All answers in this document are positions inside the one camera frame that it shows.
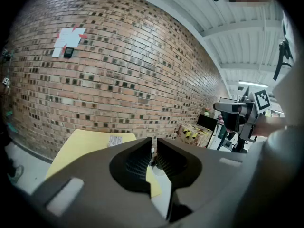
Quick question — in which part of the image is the ceiling light bar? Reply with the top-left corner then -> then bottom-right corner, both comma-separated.
238,80 -> 269,88

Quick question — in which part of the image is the black monitor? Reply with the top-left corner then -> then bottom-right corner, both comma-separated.
196,114 -> 219,131

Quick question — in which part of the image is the cardboard box with striped tape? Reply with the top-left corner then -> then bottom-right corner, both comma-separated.
177,123 -> 214,149

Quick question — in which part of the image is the person's right forearm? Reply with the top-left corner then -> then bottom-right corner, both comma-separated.
253,114 -> 287,137

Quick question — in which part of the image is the person's white shirt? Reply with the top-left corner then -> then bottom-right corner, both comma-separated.
237,8 -> 304,228

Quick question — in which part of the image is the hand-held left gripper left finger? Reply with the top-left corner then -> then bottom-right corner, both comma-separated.
109,137 -> 152,200

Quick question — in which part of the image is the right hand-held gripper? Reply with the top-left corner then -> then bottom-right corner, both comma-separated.
213,86 -> 272,142

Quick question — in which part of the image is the black harness strap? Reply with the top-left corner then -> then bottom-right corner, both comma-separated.
272,40 -> 295,81

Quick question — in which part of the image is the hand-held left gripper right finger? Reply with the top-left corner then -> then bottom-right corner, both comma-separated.
155,137 -> 202,191

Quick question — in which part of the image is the white paper sheet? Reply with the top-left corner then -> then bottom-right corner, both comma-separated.
51,27 -> 86,58

